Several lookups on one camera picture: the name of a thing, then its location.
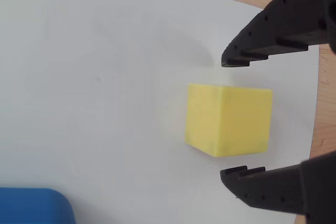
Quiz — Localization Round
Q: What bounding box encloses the yellow cube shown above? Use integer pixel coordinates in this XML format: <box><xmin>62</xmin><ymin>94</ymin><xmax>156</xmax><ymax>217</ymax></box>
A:
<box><xmin>184</xmin><ymin>83</ymin><xmax>273</xmax><ymax>158</ymax></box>

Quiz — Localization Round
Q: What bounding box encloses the blue rectangular bin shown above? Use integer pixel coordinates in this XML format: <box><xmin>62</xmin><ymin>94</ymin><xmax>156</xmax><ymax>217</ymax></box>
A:
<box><xmin>0</xmin><ymin>187</ymin><xmax>77</xmax><ymax>224</ymax></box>

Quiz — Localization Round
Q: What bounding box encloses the white mat with dark edge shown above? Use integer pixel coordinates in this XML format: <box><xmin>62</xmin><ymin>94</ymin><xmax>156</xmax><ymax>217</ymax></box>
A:
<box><xmin>0</xmin><ymin>0</ymin><xmax>320</xmax><ymax>224</ymax></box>

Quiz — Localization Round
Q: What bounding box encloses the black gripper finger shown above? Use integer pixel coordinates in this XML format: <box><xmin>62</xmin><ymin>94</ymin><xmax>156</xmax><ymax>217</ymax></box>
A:
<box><xmin>219</xmin><ymin>150</ymin><xmax>336</xmax><ymax>224</ymax></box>
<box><xmin>221</xmin><ymin>0</ymin><xmax>336</xmax><ymax>68</ymax></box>

